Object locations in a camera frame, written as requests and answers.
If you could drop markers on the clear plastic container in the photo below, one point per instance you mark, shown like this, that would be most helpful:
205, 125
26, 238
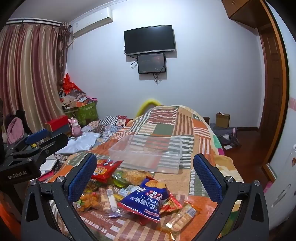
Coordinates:
148, 150

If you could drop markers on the pile of papers and boxes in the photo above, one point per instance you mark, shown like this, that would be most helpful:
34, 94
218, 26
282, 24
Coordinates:
74, 97

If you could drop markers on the pink clothing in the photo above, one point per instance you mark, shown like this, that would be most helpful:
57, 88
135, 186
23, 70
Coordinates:
15, 129

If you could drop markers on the red floral cushion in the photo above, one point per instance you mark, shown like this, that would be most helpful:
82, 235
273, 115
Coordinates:
121, 120

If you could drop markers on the yellow hoop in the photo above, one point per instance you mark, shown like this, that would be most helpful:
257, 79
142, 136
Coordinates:
141, 107

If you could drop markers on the orange fried snack packet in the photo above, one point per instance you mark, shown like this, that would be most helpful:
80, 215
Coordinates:
89, 200

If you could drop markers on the red box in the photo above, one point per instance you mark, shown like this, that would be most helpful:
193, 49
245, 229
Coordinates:
57, 121

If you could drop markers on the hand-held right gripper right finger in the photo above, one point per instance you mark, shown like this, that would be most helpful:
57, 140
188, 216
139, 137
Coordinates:
205, 178

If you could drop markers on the wooden door frame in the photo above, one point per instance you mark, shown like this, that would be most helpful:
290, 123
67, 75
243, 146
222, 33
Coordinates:
275, 81

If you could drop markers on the white paper sheet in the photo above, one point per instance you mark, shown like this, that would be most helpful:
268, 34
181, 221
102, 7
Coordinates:
227, 147

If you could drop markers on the clear bag of yellow chips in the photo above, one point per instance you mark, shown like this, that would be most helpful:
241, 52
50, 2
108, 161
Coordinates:
134, 176

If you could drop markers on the black wall television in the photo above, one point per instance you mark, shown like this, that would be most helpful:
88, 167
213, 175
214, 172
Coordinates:
149, 39

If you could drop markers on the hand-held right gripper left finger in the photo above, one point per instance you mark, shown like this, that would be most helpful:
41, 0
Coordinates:
85, 176

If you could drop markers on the grey cloth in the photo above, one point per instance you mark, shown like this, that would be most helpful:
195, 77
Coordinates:
224, 134

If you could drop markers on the dark clothing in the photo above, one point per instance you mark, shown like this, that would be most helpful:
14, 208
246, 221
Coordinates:
23, 115

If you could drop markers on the red chip print snack bag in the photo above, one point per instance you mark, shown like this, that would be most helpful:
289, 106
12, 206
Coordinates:
171, 205

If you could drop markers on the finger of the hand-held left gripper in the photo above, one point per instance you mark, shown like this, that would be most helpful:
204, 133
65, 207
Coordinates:
55, 141
37, 136

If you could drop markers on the white cabinet door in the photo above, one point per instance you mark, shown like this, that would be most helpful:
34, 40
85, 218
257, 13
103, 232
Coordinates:
284, 166

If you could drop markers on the red cartoon snack bag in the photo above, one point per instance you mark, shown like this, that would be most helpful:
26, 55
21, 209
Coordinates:
105, 172

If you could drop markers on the long cracker packet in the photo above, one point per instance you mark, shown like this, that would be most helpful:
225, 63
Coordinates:
106, 201

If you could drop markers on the curtain rail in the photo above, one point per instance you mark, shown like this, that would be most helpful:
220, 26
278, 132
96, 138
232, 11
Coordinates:
30, 22

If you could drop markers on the round cracker packet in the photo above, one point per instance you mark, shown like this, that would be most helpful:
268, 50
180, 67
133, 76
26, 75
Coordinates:
179, 219

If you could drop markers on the patchwork striped blanket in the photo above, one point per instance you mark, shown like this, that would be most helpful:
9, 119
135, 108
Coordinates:
166, 125

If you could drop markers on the dark grey box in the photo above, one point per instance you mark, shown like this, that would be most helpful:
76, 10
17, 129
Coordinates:
61, 130

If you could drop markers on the blue snack bag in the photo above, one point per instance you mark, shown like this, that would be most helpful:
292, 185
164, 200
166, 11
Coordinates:
143, 199

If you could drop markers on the red plastic bag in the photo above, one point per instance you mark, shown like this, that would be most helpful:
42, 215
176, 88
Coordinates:
68, 84

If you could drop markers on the wooden upper cabinet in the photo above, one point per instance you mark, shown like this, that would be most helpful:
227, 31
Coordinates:
240, 9

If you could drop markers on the green patterned box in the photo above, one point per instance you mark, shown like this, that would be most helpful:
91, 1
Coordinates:
85, 113

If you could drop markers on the small black monitor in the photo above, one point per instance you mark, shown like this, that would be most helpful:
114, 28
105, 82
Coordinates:
151, 63

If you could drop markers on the cardboard box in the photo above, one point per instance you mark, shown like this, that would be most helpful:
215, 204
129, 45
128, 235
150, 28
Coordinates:
223, 120

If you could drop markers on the white air conditioner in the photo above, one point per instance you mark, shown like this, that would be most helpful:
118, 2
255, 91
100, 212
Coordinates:
90, 23

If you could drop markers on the light blue cloth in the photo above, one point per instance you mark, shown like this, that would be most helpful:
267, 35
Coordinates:
81, 143

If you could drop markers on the white papers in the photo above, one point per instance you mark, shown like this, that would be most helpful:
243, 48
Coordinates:
49, 165

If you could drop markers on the green jelly cup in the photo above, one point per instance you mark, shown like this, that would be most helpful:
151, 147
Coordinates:
119, 183

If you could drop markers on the pink plush toy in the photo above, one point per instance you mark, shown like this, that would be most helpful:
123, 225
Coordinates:
75, 127

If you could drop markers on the checkered patchwork cloth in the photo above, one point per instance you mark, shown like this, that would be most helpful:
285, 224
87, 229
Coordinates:
106, 121

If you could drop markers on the striped curtain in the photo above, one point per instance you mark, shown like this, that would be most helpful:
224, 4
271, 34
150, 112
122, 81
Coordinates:
30, 69

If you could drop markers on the small white blue packet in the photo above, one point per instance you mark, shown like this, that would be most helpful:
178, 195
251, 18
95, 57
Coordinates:
126, 191

